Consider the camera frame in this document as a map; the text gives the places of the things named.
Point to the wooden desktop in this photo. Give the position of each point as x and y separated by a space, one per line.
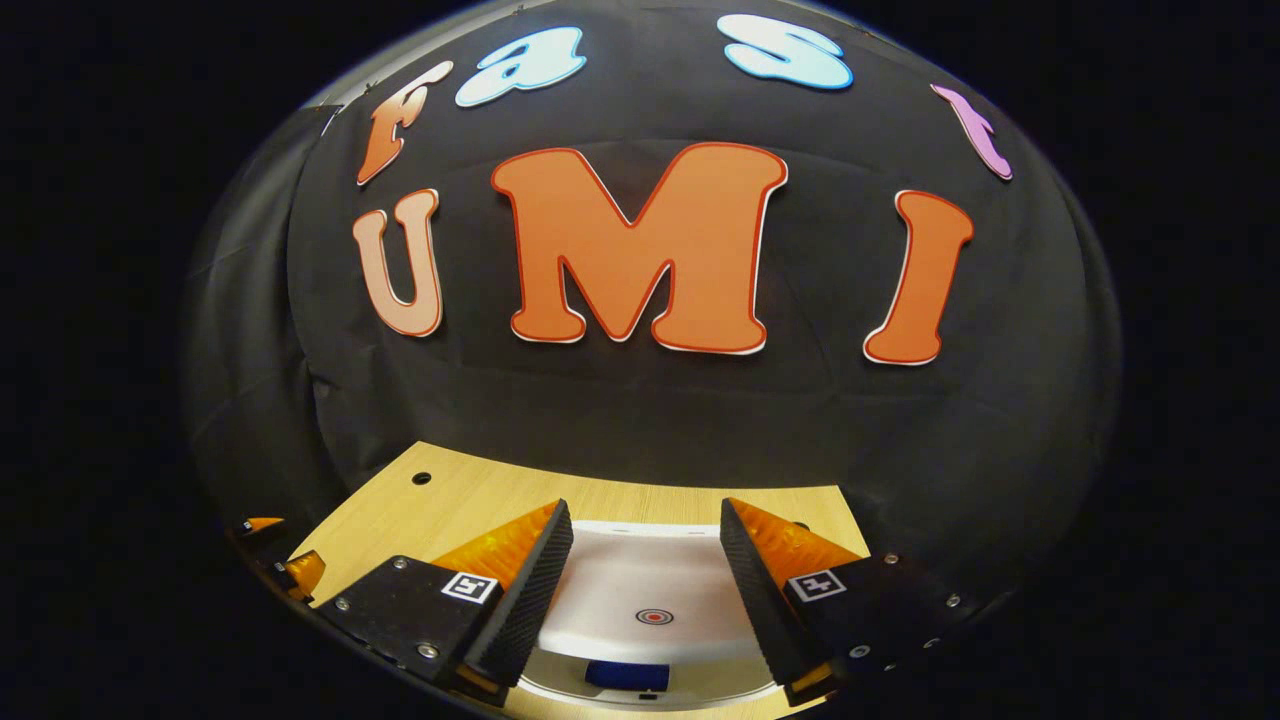
480 500

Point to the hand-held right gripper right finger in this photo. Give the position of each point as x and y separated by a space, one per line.
760 610

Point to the white desktop garbage bin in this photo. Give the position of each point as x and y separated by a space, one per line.
650 580

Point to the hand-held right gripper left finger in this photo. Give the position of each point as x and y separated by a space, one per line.
530 610

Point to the black backdrop cloth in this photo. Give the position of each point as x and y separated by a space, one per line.
640 410

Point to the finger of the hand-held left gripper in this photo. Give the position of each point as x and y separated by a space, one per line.
262 525
305 572

